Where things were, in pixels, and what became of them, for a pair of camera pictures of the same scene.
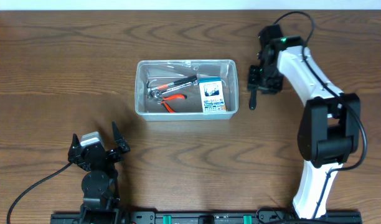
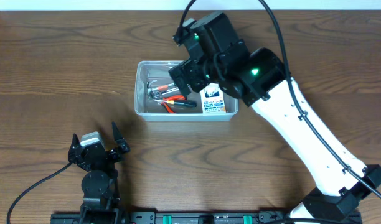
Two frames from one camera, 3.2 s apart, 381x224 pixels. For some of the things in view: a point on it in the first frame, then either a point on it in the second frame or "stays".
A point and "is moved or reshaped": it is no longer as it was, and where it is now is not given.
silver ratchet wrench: (155, 93) stays
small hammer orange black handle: (162, 86) stays
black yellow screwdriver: (253, 99) is moved or reshaped
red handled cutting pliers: (175, 97) stays
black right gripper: (258, 81) → (180, 78)
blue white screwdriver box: (212, 94) stays
